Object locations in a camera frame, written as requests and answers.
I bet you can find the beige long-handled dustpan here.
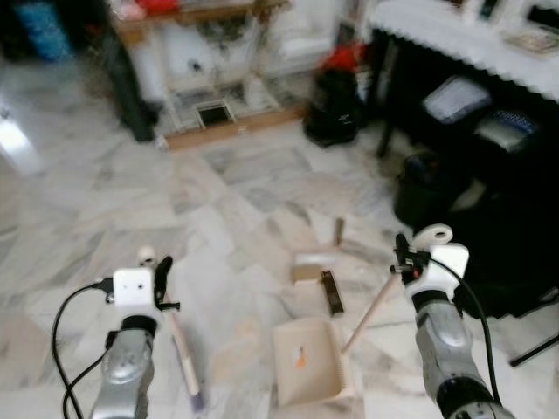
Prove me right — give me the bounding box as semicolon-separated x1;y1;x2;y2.
272;223;454;409

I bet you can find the wooden floor plank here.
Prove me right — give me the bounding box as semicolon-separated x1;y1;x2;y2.
164;105;308;152

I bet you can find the black table with white cloth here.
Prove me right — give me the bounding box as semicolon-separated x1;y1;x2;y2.
365;0;559;319

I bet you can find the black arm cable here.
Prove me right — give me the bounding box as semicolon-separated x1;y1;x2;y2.
51;278;116;419
432;258;502;407

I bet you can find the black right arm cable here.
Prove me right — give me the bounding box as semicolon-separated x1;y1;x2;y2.
432;258;502;407

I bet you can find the black stand leg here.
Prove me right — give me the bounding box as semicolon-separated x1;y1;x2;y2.
510;335;559;368

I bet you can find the brown cardboard piece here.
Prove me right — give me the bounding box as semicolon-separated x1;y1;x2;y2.
292;252;334;283

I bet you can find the black rectangular strip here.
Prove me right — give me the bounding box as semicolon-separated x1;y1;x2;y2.
321;270;344;316

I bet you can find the wooden work table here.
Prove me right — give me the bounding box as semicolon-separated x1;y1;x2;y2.
112;0;308;141

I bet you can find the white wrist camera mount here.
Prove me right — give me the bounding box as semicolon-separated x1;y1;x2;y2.
423;244;471;291
112;266;159;308

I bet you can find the blue box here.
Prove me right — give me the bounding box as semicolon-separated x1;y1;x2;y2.
16;0;72;62

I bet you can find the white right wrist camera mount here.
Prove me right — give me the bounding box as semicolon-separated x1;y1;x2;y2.
423;244;471;291

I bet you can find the black cylinder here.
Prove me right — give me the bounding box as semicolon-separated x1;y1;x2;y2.
100;31;161;143

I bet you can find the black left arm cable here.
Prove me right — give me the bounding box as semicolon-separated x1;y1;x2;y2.
51;278;116;419

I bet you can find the round black bag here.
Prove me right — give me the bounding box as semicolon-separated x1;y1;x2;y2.
393;150;477;232

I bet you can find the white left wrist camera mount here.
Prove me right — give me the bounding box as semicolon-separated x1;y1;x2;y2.
112;266;159;308

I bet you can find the patterned tray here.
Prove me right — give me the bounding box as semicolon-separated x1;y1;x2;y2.
505;30;558;55

